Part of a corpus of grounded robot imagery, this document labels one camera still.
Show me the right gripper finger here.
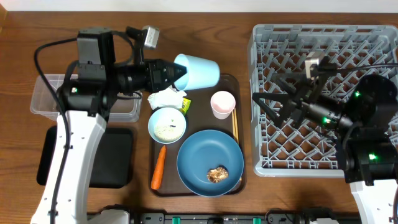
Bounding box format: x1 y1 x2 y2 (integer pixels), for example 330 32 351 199
252 93 291 128
269 73 311 100

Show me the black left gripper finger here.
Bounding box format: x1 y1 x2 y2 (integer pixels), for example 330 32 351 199
157 75 183 91
162 60 187 78

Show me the white paper napkin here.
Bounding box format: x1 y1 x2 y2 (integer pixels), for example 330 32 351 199
147 88 187 110

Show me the light blue plastic cup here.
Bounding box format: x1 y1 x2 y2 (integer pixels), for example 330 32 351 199
174 54 221 91

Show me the pink plastic cup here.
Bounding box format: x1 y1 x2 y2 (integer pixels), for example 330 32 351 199
210 91 236 119

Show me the orange carrot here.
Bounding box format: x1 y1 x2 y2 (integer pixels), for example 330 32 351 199
150 145 167 190

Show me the green yellow foil wrapper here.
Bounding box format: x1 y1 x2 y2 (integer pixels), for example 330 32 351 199
180 98 192 115

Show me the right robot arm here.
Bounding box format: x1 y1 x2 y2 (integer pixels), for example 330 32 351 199
252 74 397 223

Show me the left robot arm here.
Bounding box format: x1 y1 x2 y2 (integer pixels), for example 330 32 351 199
31 26 187 223

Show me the grey dishwasher rack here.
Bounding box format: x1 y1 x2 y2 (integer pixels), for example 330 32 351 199
248 24 397 178

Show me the light blue rice bowl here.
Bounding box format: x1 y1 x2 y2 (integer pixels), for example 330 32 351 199
148 108 187 144

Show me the clear plastic bin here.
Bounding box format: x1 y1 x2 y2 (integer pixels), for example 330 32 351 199
30 74 142 123

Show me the dark brown serving tray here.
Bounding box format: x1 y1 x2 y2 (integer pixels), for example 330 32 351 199
153 74 246 197

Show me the dark blue plate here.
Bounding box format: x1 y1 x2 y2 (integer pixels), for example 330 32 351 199
177 129 244 197

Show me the brown food scrap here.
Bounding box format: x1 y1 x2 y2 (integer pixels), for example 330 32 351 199
206 166 229 184

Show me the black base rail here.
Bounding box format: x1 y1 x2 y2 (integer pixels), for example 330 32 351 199
86 205 364 224

